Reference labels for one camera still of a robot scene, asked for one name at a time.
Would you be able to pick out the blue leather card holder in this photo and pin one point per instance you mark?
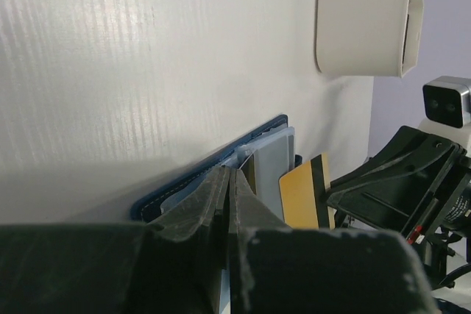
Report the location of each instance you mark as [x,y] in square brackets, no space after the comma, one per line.
[234,155]

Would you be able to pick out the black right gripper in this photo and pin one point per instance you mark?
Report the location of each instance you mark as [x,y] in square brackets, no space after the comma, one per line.
[417,185]

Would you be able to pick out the gold striped credit card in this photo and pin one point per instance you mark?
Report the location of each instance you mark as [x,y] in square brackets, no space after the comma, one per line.
[303,195]

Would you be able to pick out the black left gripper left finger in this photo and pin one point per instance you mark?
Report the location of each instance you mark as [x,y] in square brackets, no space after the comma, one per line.
[171,265]

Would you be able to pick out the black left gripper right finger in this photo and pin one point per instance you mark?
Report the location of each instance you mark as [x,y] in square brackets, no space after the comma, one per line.
[277,269]

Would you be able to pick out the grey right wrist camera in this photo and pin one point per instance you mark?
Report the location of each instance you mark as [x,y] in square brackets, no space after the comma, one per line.
[447,101]

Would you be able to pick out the white plastic card tray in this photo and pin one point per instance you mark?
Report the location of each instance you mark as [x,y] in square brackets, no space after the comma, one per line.
[368,37]

